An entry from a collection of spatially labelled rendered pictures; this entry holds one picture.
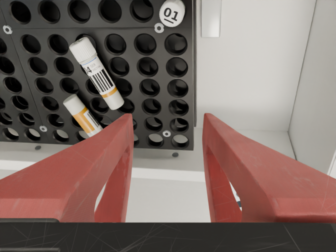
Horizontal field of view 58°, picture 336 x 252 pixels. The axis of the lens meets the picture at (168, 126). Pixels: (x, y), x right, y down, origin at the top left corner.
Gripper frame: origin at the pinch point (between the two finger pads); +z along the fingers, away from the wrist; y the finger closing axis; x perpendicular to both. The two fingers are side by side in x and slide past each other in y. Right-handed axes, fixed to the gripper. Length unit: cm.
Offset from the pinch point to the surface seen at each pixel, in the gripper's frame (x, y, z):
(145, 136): 5.6, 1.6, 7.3
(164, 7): -3.6, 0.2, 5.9
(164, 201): 29.1, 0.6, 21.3
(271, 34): 0.0, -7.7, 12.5
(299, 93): 4.4, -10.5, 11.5
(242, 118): 7.6, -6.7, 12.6
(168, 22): -2.9, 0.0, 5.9
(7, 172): 19.3, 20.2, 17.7
